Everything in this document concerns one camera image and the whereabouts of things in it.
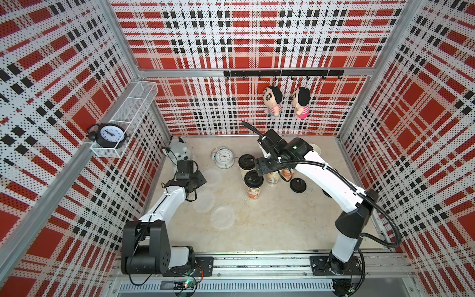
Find black cup lid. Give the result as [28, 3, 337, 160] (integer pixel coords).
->
[322, 190, 332, 198]
[238, 154, 256, 171]
[244, 170, 264, 189]
[289, 178, 307, 194]

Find translucent paper disc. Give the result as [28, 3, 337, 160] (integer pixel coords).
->
[210, 204, 235, 230]
[202, 168, 223, 186]
[192, 190, 215, 213]

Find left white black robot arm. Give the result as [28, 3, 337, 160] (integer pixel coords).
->
[121, 160, 207, 276]

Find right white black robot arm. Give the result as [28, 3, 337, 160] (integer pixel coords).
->
[255, 129, 402, 275]

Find paper cup red flowers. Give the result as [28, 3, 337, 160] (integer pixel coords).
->
[281, 168, 294, 182]

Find middle tall paper cup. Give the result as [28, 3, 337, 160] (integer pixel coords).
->
[265, 172, 281, 187]

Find grey husky plush toy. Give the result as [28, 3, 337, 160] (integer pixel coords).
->
[162, 136, 192, 165]

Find white twin-bell alarm clock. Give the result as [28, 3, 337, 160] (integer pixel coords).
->
[211, 147, 235, 169]

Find translucent paper disc front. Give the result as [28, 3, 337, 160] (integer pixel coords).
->
[210, 204, 235, 230]

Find hanging boy doll striped shirt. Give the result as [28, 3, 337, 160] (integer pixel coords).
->
[263, 86, 283, 118]

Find black cup lid front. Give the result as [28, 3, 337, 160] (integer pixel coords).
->
[322, 190, 332, 198]

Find hanging doll pink shirt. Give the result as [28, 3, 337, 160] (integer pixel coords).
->
[291, 87, 310, 120]

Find black alarm clock on shelf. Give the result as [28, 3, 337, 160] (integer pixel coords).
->
[87, 124, 127, 149]

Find white wire wall shelf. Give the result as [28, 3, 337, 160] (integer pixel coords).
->
[91, 81, 158, 158]

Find black wall hook rail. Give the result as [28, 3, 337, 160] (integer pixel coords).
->
[223, 69, 345, 79]

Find green circuit board with wires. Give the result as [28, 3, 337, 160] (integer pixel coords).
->
[160, 274, 204, 297]

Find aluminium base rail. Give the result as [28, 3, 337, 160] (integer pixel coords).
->
[104, 249, 425, 297]

